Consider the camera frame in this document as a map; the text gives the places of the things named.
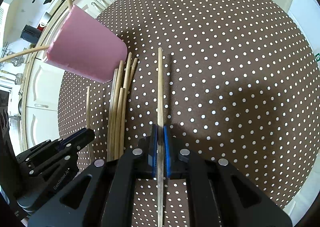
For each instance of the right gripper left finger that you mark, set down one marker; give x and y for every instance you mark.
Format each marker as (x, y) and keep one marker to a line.
(101, 195)

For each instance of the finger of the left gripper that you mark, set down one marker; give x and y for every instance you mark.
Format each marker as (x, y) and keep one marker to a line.
(72, 139)
(46, 161)

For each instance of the pink paper cup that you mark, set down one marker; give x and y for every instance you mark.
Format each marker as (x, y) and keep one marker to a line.
(85, 47)

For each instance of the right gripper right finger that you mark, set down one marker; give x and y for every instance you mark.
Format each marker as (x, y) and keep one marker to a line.
(218, 193)

